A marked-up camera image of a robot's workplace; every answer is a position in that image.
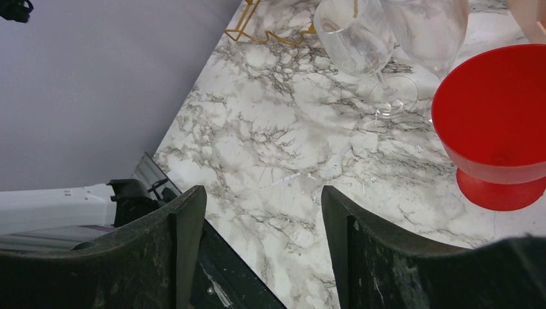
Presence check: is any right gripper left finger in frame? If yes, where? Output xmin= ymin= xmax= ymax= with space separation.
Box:
xmin=1 ymin=185 xmax=207 ymax=308

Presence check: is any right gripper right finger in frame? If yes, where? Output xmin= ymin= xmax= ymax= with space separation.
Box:
xmin=321 ymin=185 xmax=545 ymax=308

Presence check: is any red wine glass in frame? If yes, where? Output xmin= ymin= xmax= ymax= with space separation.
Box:
xmin=431 ymin=44 xmax=545 ymax=211

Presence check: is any clear wine glass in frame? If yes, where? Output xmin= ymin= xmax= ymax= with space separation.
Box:
xmin=380 ymin=0 xmax=469 ymax=80
xmin=313 ymin=1 xmax=418 ymax=119

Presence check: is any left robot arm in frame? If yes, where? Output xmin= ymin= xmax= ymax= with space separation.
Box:
xmin=1 ymin=179 xmax=177 ymax=252

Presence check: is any peach plastic file organizer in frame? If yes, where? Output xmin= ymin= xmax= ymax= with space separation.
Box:
xmin=507 ymin=0 xmax=545 ymax=44

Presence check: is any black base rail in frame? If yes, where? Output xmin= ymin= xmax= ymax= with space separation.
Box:
xmin=189 ymin=221 xmax=285 ymax=308

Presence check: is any gold wire glass rack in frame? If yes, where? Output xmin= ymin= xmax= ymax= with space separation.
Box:
xmin=224 ymin=0 xmax=317 ymax=46

